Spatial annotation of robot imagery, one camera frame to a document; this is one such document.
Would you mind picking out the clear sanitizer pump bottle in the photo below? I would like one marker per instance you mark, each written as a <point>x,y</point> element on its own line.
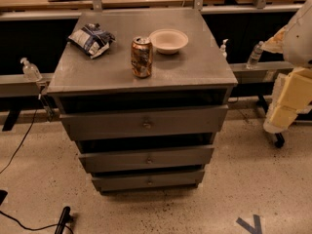
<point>30,70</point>

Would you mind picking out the grey drawer cabinet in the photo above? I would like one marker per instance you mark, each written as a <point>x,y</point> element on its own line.
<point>198,75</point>

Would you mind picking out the black stand foot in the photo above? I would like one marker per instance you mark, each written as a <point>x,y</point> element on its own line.
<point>64,218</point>

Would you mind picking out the white paper bowl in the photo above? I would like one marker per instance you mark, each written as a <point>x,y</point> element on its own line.
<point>168,41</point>

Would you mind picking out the clear plastic water bottle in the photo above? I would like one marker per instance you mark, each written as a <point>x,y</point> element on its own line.
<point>255,55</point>

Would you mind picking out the black table leg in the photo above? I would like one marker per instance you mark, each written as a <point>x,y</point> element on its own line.
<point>268,126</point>

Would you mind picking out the small white pump bottle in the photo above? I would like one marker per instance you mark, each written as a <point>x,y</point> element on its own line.
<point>223,48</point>

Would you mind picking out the blue white chip bag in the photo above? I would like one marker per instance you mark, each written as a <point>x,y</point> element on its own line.
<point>91,40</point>

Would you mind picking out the grey top drawer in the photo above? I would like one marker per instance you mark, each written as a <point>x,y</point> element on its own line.
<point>144,123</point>

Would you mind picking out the orange soda can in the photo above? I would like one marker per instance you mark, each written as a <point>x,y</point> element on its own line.
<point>141,56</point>

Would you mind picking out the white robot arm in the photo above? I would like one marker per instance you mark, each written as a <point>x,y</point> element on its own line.
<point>292,93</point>

